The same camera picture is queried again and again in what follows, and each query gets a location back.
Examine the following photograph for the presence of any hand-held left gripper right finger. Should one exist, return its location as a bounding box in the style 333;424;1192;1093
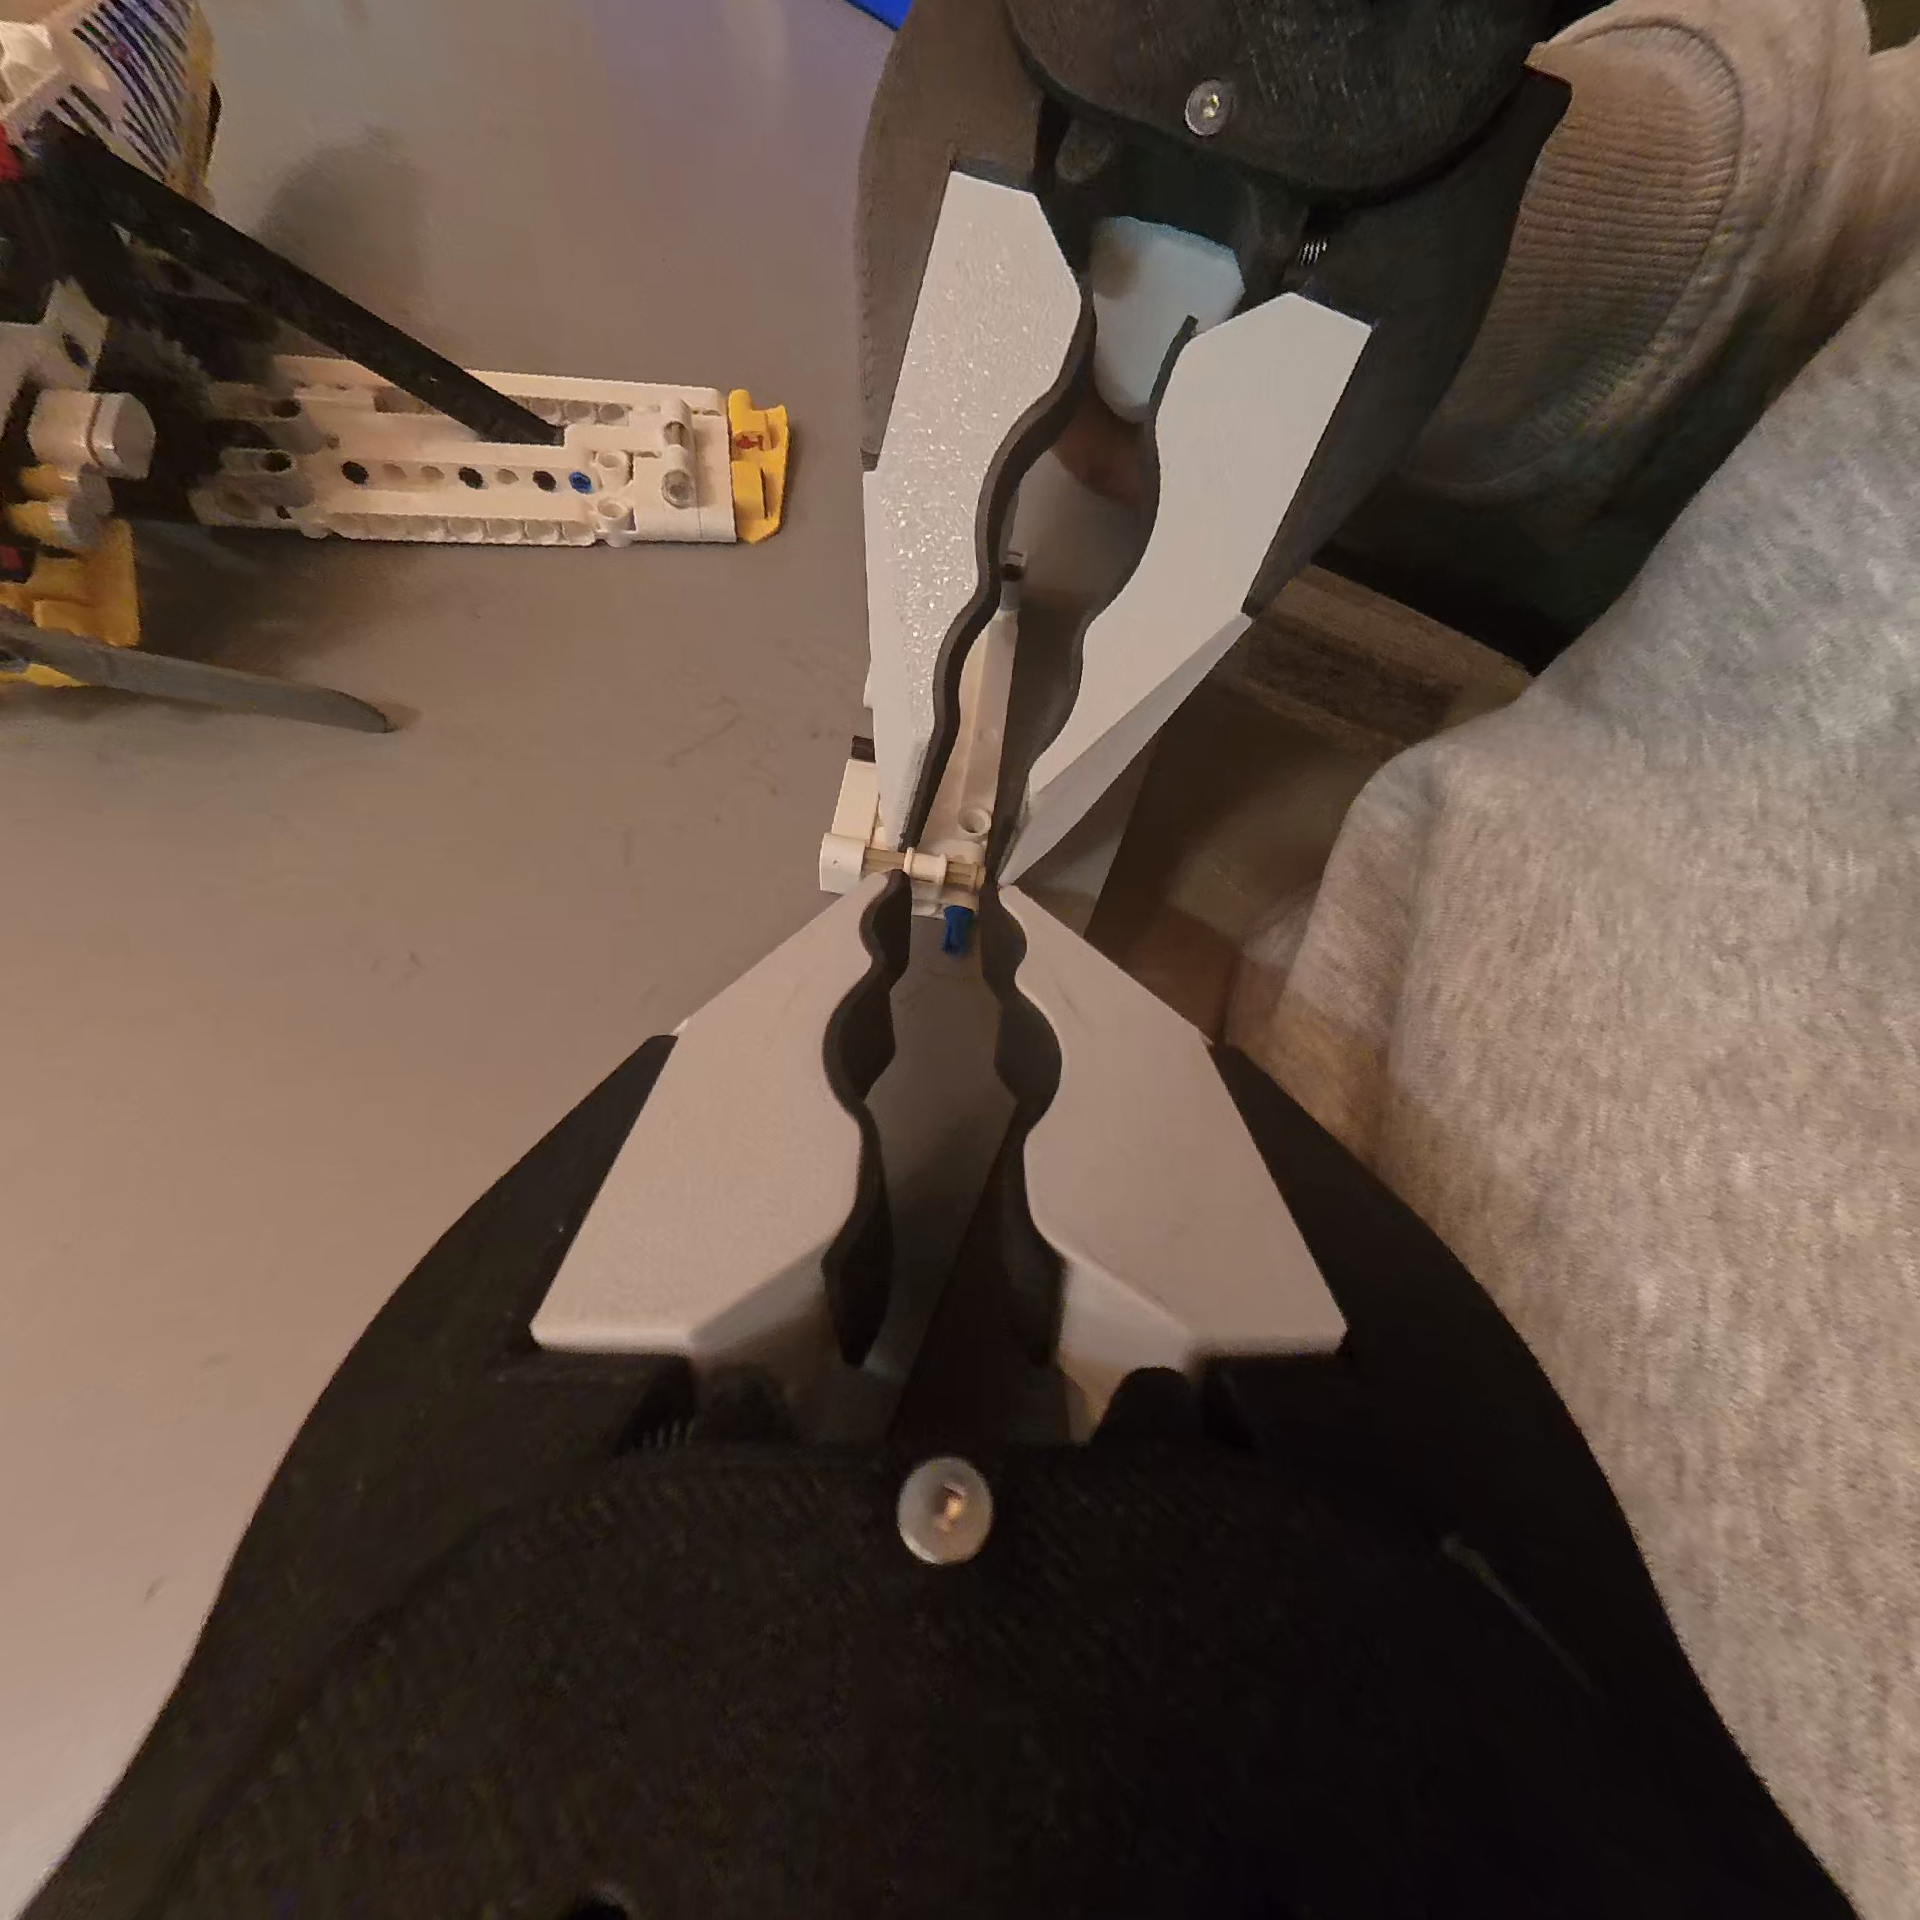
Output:
977;882;1346;1419

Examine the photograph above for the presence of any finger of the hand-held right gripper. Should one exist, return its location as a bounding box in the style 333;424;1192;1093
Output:
864;169;1089;845
1005;292;1377;890

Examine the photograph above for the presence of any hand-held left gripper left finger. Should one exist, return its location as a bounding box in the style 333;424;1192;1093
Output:
533;874;917;1374

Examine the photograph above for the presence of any white lego panel piece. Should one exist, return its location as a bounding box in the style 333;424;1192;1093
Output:
817;556;1041;917

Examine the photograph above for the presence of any zebra striped lego helicopter model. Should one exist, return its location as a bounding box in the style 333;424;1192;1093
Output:
0;0;794;736

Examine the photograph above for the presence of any person's right forearm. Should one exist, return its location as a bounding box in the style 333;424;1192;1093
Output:
1320;0;1920;633

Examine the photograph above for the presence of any person's right hand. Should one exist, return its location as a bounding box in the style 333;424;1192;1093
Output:
1068;411;1151;506

